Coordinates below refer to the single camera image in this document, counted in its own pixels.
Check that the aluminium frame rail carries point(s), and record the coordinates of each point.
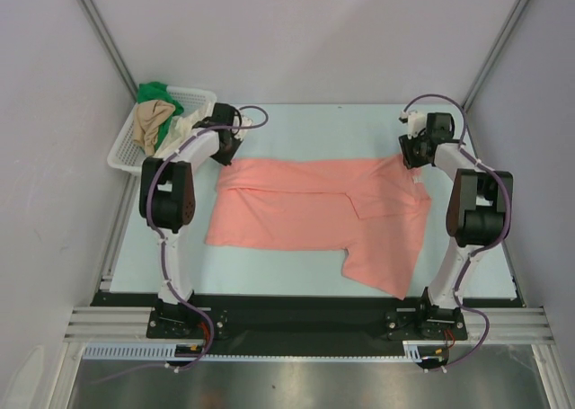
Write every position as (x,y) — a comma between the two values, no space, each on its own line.
(129,324)

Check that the white plastic basket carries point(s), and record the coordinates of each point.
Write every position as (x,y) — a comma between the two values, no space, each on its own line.
(126,155)

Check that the pink t shirt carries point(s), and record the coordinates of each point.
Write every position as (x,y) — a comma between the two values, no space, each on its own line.
(373,209)

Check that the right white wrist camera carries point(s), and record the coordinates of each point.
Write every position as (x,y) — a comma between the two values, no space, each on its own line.
(416,122)

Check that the right aluminium corner post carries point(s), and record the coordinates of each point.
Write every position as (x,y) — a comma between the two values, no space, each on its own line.
(512,21)

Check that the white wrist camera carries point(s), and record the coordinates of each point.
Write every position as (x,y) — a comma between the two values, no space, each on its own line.
(241,126)
(416,122)

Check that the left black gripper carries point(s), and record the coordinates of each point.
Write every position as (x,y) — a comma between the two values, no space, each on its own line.
(225,160)

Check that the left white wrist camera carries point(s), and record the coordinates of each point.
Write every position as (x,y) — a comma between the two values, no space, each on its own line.
(241,126)

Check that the beige t shirt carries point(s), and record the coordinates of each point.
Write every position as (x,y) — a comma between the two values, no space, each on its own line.
(148,118)

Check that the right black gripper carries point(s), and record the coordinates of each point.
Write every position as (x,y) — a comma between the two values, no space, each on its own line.
(411,155)

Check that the aluminium corner post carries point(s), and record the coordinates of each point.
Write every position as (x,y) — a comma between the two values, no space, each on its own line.
(104,36)
(512,21)

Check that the green t shirt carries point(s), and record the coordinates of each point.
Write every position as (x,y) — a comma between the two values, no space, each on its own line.
(157,91)

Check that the cream white t shirt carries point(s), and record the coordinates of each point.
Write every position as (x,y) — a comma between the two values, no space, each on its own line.
(180,130)

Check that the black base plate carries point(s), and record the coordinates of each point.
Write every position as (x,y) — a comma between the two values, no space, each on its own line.
(275,326)

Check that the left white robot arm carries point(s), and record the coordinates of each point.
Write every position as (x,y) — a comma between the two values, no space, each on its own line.
(167,203)

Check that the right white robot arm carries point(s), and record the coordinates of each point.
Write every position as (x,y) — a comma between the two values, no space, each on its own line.
(477,219)

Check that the white slotted cable duct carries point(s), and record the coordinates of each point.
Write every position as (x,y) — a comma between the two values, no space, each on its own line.
(130,349)

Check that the left aluminium corner post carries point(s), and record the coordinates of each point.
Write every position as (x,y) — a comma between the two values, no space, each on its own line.
(104,36)

